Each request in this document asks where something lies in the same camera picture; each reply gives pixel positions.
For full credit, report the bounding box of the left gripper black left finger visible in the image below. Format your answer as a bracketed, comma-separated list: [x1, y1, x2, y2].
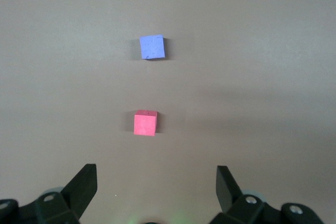
[0, 163, 98, 224]

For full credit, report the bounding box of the brown table mat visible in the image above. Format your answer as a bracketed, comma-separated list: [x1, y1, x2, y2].
[0, 0, 336, 224]

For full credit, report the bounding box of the purple-blue foam block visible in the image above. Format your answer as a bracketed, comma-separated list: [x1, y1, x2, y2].
[139, 34, 166, 61]

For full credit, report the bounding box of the red foam block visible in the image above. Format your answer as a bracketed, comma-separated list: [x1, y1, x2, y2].
[133, 110, 158, 136]

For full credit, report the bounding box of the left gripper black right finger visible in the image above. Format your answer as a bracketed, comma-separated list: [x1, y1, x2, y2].
[212, 165, 324, 224]

